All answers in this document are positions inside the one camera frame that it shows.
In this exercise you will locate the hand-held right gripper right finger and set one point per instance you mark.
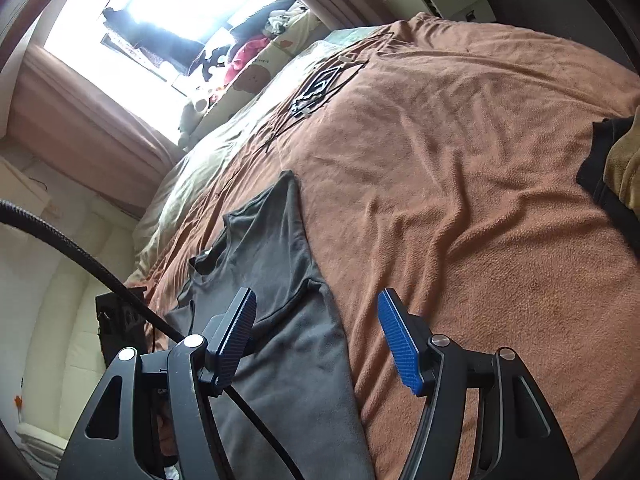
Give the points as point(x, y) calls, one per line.
point(400, 345)

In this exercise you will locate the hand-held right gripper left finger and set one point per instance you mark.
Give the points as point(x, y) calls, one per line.
point(235, 340)

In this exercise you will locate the grey t-shirt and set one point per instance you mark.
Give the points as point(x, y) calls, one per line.
point(300, 360)

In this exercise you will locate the black folded printed shirt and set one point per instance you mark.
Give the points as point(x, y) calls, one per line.
point(117, 320)

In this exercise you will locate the orange blanket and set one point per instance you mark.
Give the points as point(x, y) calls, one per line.
point(450, 185)

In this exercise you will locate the beige plush bear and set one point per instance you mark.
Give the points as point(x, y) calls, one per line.
point(190, 115)

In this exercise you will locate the bear print seat cushion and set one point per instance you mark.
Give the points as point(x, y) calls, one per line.
point(260, 75)

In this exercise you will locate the black folded garment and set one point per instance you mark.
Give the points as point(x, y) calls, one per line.
point(595, 160)

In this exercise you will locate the black and white plush toy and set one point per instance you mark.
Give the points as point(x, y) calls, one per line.
point(212, 65)

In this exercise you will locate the pink plush toy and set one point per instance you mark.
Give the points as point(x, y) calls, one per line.
point(245, 57)

